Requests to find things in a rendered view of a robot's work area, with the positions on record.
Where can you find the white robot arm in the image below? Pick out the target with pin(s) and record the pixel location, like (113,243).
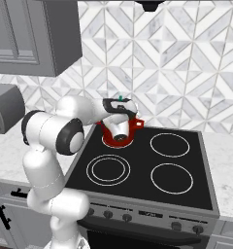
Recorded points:
(44,171)

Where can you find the red pot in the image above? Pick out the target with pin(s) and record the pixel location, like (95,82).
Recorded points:
(135,130)

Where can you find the small green object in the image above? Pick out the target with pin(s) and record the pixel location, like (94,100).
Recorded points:
(121,97)

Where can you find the black hob stove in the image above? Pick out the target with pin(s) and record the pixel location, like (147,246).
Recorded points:
(138,181)

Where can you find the dark stove knob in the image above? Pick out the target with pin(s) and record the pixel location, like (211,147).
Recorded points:
(176,226)
(107,214)
(197,229)
(90,212)
(126,217)

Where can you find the grey toaster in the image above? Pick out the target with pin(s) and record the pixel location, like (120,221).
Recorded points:
(6,107)

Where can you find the black oven door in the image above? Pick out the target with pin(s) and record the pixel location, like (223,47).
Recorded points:
(138,241)

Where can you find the black range hood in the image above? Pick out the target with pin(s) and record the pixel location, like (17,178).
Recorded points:
(150,4)

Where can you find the grey drawer front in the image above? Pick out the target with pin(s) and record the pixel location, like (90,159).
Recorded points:
(5,194)
(231,229)

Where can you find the grey base cupboard door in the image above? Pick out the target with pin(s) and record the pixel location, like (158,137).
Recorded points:
(27,227)
(225,244)

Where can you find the grey wall cupboard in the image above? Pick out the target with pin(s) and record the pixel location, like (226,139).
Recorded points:
(66,35)

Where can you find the grey wall cupboard door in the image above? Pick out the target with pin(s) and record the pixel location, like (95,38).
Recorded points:
(21,32)

